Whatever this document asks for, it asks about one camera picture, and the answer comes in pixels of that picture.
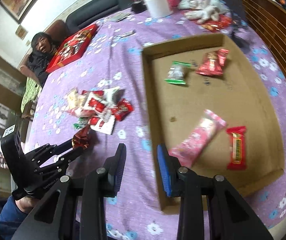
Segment white red snack packet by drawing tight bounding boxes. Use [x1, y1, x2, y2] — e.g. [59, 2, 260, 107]
[88, 115, 115, 135]

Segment white plastic jar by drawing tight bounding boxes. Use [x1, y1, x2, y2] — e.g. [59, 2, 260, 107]
[144, 0, 173, 18]

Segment dark sofa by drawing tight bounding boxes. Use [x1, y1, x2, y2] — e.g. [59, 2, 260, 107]
[65, 0, 134, 34]

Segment pink snack bar wrapper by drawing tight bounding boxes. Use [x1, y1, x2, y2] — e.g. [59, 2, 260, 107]
[169, 109, 227, 168]

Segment small black cup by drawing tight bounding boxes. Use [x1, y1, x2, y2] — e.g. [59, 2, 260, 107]
[131, 0, 147, 14]

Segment green clear candy packet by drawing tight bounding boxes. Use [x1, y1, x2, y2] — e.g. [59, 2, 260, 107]
[164, 61, 192, 86]

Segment white cloth gloves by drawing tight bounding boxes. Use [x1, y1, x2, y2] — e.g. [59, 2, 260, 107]
[178, 0, 229, 24]

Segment shallow cardboard tray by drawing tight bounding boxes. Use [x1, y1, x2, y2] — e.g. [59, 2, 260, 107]
[141, 33, 285, 196]

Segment shiny red snack bag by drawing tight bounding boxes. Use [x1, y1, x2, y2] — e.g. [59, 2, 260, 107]
[195, 49, 229, 76]

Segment small wrapped candy stick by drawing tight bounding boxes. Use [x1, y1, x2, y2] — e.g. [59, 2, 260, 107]
[120, 30, 136, 38]

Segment blue sleeve left forearm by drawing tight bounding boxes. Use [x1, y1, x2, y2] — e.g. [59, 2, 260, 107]
[0, 196, 28, 239]

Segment dark red gold snack bag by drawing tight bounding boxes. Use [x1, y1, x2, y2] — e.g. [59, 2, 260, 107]
[72, 125, 90, 150]

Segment purple floral tablecloth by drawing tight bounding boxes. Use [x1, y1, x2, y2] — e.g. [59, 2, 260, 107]
[25, 11, 286, 239]

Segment red yellow candy bar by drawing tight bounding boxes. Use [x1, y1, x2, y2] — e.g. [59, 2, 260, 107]
[226, 126, 247, 170]

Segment small red candy packet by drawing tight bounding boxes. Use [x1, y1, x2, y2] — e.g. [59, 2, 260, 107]
[112, 99, 134, 121]

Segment person's left hand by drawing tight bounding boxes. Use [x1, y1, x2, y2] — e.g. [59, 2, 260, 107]
[15, 197, 39, 214]

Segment seated person dark hair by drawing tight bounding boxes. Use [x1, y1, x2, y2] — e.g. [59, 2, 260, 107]
[19, 32, 60, 87]

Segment red gift snack box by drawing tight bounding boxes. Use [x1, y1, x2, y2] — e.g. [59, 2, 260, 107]
[46, 24, 99, 73]

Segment wooden cabinet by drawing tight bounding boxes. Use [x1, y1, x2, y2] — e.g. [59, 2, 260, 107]
[220, 0, 286, 100]

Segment red gold foil packet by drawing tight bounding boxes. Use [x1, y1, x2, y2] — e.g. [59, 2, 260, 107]
[200, 15, 232, 33]

